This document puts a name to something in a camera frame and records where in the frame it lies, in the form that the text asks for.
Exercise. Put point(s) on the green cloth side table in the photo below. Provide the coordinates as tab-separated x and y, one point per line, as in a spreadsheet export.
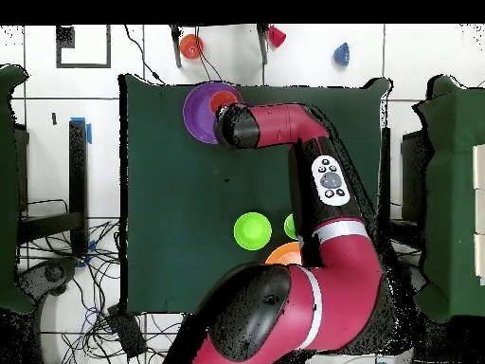
451	189
9	189

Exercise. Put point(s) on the black square frame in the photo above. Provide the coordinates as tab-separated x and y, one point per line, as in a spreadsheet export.
108	49

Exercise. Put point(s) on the red cup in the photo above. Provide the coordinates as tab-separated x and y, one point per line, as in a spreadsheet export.
277	36

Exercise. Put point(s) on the dark green tablecloth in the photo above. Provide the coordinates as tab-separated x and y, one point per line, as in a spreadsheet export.
170	227

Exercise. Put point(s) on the white boxes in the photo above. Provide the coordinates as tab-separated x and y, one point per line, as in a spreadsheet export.
479	212

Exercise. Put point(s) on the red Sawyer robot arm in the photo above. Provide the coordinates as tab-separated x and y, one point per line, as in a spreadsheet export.
341	284

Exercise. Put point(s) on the purple bowl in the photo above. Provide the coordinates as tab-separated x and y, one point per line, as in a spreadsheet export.
197	113

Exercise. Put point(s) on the black stand leg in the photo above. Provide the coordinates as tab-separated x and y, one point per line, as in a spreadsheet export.
176	49
263	49

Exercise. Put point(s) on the large yellow bowl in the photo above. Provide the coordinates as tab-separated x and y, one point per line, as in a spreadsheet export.
286	256

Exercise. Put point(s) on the black power box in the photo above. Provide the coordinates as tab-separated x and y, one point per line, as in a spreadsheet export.
127	333

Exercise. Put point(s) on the orange bowl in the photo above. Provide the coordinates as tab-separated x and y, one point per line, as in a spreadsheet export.
191	46

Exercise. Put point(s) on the gray black machine base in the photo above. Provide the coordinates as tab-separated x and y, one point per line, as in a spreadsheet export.
53	273

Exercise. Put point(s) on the green cup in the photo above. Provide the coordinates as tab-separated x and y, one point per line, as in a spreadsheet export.
290	227

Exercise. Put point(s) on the thin black bar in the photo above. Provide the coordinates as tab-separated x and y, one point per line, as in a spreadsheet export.
385	170

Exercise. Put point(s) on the short black beam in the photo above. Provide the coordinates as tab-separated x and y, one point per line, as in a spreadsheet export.
49	225

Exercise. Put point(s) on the blue bowl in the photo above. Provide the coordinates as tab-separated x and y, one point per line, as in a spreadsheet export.
341	55

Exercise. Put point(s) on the green bowl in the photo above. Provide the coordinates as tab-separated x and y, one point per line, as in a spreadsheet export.
252	231

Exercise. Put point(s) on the orange cup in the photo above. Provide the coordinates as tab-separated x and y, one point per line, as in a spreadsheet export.
221	100

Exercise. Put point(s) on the long black beam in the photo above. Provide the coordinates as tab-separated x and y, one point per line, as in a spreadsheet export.
77	170

